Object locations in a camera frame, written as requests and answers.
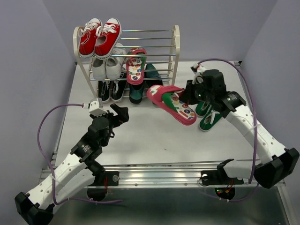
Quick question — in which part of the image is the pink sandal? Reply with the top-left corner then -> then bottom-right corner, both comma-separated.
146,85 -> 196,126
126,48 -> 147,85

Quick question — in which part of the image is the cream shoe shelf with rods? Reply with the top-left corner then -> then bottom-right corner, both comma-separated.
73,25 -> 180,97

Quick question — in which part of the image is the left white sneaker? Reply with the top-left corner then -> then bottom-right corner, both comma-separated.
92,58 -> 106,81

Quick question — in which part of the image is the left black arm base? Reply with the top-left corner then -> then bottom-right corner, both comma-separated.
87,161 -> 120,187

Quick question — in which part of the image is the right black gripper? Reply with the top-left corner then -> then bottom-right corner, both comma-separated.
179,78 -> 215,105

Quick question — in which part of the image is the left black canvas sneaker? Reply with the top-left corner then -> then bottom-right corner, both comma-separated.
98,80 -> 111,103

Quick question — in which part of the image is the pink sandal front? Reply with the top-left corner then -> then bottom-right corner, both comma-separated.
126,48 -> 147,85

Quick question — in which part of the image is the white sneaker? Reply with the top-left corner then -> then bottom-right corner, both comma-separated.
105,43 -> 127,80
92,58 -> 106,81

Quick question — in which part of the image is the pink sandal back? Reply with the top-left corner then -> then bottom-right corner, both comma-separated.
146,85 -> 196,126

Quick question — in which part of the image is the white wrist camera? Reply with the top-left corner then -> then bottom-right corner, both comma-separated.
191,63 -> 206,84
89,98 -> 107,117

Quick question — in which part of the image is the left red canvas sneaker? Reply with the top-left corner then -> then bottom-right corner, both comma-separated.
78,18 -> 102,57

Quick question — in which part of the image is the right black canvas sneaker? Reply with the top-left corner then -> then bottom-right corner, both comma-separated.
111,72 -> 127,102

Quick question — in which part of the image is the black canvas sneaker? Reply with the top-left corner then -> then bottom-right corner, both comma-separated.
98,80 -> 111,103
111,72 -> 127,102

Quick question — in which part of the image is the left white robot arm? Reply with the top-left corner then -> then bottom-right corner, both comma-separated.
15,100 -> 129,225

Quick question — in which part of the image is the red canvas sneaker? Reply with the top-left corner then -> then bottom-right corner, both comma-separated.
95,18 -> 122,59
78,18 -> 102,57

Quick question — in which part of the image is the right red canvas sneaker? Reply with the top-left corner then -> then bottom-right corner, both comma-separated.
95,18 -> 122,59

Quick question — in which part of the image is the green loafer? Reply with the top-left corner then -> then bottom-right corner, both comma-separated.
144,63 -> 163,88
129,83 -> 144,104

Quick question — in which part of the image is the aluminium rail frame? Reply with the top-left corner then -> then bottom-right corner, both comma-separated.
37,61 -> 288,189

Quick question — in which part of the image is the right white sneaker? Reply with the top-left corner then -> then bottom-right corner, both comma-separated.
105,43 -> 127,80

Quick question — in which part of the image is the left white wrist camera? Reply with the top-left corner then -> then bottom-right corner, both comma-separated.
89,98 -> 107,117

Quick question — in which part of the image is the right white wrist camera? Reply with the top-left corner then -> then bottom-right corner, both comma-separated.
191,63 -> 206,84

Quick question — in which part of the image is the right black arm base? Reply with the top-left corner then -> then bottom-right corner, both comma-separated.
198,159 -> 244,187

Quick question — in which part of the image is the green sneaker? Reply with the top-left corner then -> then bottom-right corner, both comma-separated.
195,101 -> 211,117
199,109 -> 223,132

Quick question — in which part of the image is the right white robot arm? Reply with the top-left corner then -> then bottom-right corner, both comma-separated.
180,68 -> 300,189

